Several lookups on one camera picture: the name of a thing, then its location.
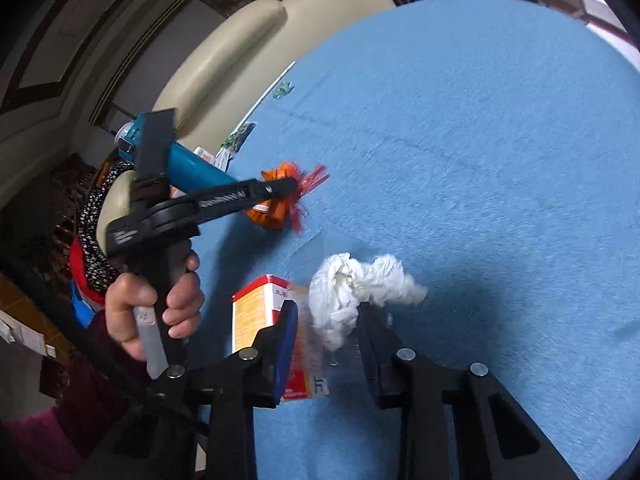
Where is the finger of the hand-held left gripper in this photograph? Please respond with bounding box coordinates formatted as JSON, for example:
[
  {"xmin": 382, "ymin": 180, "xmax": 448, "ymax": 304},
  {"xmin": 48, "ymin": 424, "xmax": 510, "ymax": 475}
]
[{"xmin": 195, "ymin": 178, "xmax": 301, "ymax": 221}]

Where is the black white patterned scarf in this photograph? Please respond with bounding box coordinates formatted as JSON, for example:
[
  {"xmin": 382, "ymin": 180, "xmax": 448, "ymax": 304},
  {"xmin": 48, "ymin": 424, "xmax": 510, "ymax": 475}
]
[{"xmin": 75, "ymin": 160, "xmax": 136, "ymax": 296}]

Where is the teal thermos bottle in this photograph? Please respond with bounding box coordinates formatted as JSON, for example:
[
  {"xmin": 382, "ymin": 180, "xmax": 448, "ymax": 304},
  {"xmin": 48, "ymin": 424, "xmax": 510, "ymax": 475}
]
[{"xmin": 116, "ymin": 112, "xmax": 241, "ymax": 196}]

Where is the small dark green packet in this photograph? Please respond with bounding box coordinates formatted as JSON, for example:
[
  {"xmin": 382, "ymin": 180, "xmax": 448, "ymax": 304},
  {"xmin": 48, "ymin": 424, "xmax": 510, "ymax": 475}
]
[{"xmin": 220, "ymin": 122, "xmax": 256, "ymax": 153}]

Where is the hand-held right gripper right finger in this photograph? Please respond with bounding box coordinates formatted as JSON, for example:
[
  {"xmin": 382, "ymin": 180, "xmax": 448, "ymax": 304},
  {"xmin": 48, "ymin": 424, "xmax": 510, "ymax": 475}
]
[{"xmin": 357, "ymin": 302, "xmax": 581, "ymax": 480}]

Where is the person's left hand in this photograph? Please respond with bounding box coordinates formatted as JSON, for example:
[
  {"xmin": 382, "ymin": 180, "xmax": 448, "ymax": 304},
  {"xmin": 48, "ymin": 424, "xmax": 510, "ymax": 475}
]
[{"xmin": 104, "ymin": 251, "xmax": 205, "ymax": 361}]

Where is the person's left forearm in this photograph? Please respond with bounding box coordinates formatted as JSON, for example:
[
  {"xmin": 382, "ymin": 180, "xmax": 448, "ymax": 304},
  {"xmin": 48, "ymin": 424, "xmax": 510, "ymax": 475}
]
[{"xmin": 50, "ymin": 307, "xmax": 151, "ymax": 441}]

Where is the orange wrapper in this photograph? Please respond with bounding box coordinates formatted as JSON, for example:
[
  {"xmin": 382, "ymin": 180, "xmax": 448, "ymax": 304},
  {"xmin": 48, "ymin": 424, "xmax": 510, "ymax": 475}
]
[{"xmin": 245, "ymin": 161, "xmax": 330, "ymax": 235}]

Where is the white tissue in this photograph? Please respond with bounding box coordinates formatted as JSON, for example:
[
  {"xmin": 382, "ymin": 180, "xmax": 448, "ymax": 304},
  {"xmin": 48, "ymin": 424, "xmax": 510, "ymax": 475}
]
[{"xmin": 308, "ymin": 252, "xmax": 428, "ymax": 351}]

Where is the long white stick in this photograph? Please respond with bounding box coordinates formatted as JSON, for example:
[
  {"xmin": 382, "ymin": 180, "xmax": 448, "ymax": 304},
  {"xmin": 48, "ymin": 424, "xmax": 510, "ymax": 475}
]
[{"xmin": 235, "ymin": 61, "xmax": 297, "ymax": 131}]

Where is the red fringed cloth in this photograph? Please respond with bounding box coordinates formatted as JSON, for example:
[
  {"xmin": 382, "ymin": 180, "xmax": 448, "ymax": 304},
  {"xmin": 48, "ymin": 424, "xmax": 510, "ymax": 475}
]
[{"xmin": 69, "ymin": 237, "xmax": 108, "ymax": 301}]

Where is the blue cloth item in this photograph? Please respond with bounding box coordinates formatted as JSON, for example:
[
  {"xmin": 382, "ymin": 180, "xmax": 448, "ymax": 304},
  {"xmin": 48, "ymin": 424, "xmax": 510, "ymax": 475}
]
[{"xmin": 70, "ymin": 280, "xmax": 96, "ymax": 323}]

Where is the orange white carton box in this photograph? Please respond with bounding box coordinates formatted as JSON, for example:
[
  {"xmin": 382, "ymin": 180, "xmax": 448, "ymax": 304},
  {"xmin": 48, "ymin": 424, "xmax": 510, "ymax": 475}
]
[{"xmin": 231, "ymin": 274, "xmax": 331, "ymax": 402}]

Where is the black cable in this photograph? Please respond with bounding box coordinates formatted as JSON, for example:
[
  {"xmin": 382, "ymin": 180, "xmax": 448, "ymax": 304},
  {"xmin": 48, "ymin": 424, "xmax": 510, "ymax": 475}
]
[{"xmin": 0, "ymin": 255, "xmax": 211, "ymax": 436}]

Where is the cream leather sofa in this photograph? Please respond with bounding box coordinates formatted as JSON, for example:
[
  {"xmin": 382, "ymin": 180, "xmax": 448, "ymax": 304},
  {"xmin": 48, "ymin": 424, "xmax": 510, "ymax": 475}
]
[{"xmin": 95, "ymin": 0, "xmax": 396, "ymax": 256}]

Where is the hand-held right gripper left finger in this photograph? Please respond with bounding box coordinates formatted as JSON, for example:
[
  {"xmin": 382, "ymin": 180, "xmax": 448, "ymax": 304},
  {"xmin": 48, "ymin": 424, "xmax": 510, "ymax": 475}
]
[{"xmin": 85, "ymin": 300, "xmax": 299, "ymax": 480}]

